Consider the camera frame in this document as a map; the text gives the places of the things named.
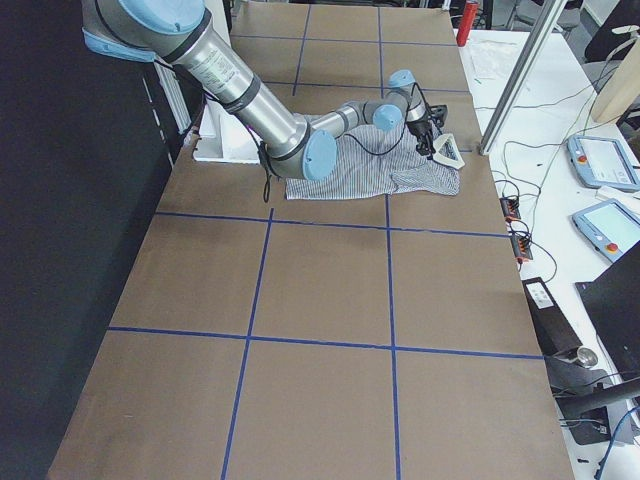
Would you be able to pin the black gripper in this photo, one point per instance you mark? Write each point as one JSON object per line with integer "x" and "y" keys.
{"x": 418, "y": 128}

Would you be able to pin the blue white striped polo shirt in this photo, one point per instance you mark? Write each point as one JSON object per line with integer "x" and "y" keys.
{"x": 371, "y": 163}

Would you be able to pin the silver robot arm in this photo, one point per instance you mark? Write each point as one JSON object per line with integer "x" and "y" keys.
{"x": 182, "y": 33}
{"x": 403, "y": 105}

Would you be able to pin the orange black connector strip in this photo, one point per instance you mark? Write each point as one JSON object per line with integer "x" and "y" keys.
{"x": 519, "y": 233}

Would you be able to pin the red cardboard tube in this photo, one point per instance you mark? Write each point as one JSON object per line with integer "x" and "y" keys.
{"x": 466, "y": 22}

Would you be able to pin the upper teach pendant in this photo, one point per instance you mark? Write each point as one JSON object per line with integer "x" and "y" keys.
{"x": 602, "y": 162}

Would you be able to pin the teach pendant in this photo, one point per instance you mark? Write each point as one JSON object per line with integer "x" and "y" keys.
{"x": 610, "y": 227}
{"x": 602, "y": 162}

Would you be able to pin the lower teach pendant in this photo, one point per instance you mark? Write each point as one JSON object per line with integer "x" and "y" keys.
{"x": 610, "y": 227}

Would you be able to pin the black box with label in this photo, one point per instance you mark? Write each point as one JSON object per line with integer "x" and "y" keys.
{"x": 553, "y": 331}

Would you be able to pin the brown paper table cover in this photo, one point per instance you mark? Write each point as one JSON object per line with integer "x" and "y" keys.
{"x": 387, "y": 338}

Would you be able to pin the black monitor stand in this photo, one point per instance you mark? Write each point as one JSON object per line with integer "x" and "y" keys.
{"x": 590, "y": 401}

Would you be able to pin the aluminium frame post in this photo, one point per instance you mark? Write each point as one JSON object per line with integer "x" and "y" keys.
{"x": 533, "y": 46}

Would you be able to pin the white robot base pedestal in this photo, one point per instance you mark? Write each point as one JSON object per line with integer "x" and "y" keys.
{"x": 222, "y": 138}

